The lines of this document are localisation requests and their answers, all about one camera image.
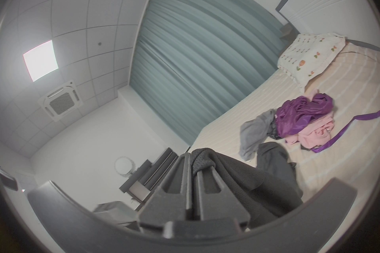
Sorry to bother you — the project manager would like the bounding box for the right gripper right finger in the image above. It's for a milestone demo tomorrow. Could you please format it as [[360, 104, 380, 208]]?
[[194, 168, 250, 239]]

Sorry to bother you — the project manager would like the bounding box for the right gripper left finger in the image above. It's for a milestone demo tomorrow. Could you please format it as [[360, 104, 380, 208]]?
[[138, 153, 195, 239]]

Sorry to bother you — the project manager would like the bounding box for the black T-shirt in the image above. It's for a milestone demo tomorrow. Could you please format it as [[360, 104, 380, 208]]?
[[191, 142, 304, 230]]

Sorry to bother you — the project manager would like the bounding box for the bed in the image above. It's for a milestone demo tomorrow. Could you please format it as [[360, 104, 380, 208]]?
[[190, 0, 380, 211]]

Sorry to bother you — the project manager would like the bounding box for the black topped dressing table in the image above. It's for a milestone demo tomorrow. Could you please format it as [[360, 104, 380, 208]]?
[[119, 159, 153, 203]]

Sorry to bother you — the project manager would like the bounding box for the black chest of drawers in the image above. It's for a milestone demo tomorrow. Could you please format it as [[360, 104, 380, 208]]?
[[145, 147, 179, 191]]

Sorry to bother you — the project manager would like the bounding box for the round white mirror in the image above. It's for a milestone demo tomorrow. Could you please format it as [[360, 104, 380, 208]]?
[[115, 156, 135, 177]]

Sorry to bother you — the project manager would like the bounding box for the grey garment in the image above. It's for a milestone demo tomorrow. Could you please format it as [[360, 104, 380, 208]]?
[[239, 109, 277, 161]]

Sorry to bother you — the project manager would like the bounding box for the black shiny garment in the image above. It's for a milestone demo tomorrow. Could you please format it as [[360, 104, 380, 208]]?
[[267, 115, 287, 141]]

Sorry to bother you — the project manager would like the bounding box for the pink garment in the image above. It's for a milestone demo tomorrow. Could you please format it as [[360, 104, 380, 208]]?
[[284, 114, 336, 150]]

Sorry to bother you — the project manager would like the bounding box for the purple satin garment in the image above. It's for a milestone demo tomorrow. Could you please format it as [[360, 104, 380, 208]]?
[[275, 93, 380, 153]]

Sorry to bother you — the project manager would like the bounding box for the ceiling air conditioner vent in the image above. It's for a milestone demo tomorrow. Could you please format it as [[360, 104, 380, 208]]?
[[38, 80, 87, 122]]

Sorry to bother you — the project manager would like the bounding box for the blue-green curtain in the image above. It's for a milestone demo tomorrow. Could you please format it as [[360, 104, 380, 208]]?
[[128, 0, 288, 146]]

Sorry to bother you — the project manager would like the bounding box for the white printed pillow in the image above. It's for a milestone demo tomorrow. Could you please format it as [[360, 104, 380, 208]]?
[[277, 33, 347, 91]]

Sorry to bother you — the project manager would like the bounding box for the square ceiling light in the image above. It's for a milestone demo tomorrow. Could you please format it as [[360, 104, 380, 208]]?
[[23, 40, 59, 82]]

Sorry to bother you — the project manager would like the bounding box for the grey bedside table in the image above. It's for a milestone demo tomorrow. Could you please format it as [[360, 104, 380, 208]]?
[[280, 23, 300, 40]]

